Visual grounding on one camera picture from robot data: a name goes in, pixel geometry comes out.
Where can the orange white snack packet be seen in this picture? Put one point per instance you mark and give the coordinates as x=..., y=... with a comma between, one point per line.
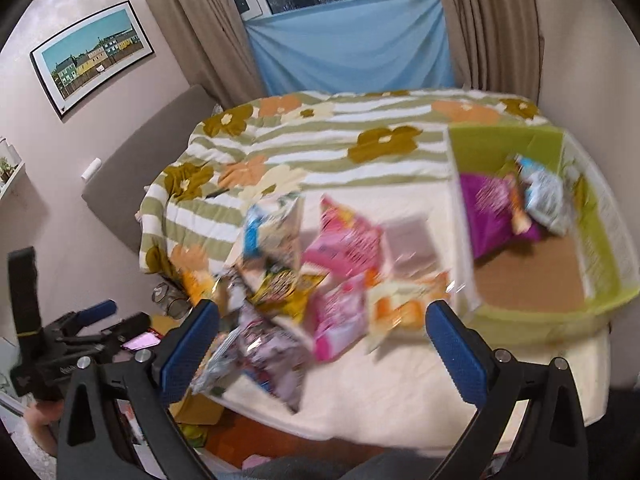
x=400, y=310

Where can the blue cream snack packet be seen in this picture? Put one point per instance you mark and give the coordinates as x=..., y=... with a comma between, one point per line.
x=265, y=230

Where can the person's left hand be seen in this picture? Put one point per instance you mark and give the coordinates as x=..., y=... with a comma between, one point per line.
x=42, y=427

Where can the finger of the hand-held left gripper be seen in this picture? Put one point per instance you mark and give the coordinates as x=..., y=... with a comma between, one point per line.
x=97, y=311
x=127, y=323

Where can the striped floral blanket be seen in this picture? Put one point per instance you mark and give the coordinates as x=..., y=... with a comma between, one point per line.
x=325, y=130

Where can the mauve cake clear packet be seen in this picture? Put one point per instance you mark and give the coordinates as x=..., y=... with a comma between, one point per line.
x=412, y=247

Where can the small white wall device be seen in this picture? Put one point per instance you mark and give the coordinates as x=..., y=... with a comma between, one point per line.
x=91, y=168

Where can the green cardboard box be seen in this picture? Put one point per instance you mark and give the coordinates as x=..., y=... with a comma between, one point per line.
x=600, y=240

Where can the grey headboard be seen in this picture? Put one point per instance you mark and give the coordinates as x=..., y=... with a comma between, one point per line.
x=140, y=160

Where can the beige curtain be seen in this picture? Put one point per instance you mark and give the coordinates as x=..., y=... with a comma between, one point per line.
x=490, y=25
x=200, y=25

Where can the slim orange snack packet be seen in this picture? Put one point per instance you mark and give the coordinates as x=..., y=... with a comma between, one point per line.
x=517, y=205

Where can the yellow black snack packet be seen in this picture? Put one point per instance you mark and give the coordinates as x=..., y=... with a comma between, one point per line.
x=285, y=287

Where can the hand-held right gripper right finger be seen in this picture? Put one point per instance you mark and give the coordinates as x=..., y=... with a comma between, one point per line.
x=457, y=355

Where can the purple white snack packet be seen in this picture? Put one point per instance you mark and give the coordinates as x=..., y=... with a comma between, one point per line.
x=270, y=355

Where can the smartphone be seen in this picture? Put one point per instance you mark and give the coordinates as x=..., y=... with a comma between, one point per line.
x=142, y=341

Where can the framed houses picture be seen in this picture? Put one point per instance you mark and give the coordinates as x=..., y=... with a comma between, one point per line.
x=95, y=57

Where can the cream floral bedsheet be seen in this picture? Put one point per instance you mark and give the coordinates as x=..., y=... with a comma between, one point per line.
x=400, y=390

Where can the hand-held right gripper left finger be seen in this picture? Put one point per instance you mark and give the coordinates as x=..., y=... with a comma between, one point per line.
x=192, y=345

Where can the pink white snack packet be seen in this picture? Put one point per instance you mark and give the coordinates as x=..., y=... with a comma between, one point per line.
x=345, y=245

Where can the brown cardboard box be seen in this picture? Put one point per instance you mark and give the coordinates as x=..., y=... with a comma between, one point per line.
x=200, y=410

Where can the white wall shelf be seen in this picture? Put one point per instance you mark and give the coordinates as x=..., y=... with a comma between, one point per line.
x=10, y=180

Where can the light blue snack packet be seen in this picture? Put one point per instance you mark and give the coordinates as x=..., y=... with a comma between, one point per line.
x=545, y=195

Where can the glass jar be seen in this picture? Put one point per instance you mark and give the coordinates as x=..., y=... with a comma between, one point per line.
x=170, y=302

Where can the blue cloth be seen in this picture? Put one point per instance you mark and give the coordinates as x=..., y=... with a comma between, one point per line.
x=350, y=45

